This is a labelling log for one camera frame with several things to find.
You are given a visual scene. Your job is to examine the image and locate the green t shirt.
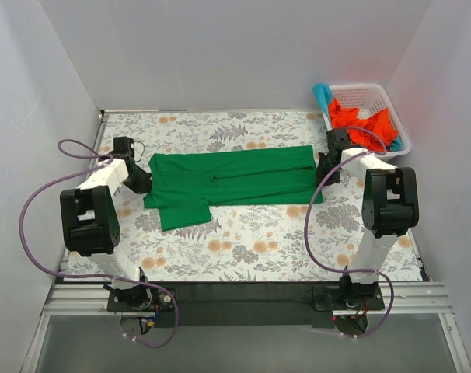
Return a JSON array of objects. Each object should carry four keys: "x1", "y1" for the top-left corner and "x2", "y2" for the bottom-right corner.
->
[{"x1": 143, "y1": 145, "x2": 317, "y2": 231}]

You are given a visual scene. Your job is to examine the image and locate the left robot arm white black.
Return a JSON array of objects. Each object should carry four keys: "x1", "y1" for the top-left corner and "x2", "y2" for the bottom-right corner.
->
[{"x1": 60, "y1": 137, "x2": 152, "y2": 311}]

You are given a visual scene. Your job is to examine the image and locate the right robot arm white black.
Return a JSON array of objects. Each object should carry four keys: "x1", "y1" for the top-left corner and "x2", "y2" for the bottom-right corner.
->
[{"x1": 316, "y1": 128, "x2": 419, "y2": 309}]

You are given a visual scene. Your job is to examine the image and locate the orange t shirt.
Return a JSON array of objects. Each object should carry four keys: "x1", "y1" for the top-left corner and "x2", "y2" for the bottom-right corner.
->
[{"x1": 328, "y1": 99, "x2": 398, "y2": 152}]

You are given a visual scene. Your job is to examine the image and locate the light blue t shirt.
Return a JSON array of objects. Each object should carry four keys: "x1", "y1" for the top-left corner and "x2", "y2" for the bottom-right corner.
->
[{"x1": 312, "y1": 83, "x2": 333, "y2": 118}]

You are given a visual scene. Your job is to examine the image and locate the white plastic basket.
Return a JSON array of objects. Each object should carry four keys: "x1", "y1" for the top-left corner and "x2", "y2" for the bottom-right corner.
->
[{"x1": 323, "y1": 83, "x2": 411, "y2": 159}]

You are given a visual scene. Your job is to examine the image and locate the floral table mat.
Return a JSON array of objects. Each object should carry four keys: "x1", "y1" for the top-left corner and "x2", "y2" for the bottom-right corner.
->
[{"x1": 64, "y1": 110, "x2": 421, "y2": 282}]

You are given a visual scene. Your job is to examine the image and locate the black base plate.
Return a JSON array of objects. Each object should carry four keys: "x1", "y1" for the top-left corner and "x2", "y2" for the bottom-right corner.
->
[{"x1": 107, "y1": 278, "x2": 388, "y2": 329}]

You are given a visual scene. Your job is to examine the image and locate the aluminium frame rail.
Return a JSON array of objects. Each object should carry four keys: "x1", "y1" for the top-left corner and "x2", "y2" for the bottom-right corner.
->
[{"x1": 21, "y1": 112, "x2": 471, "y2": 373}]

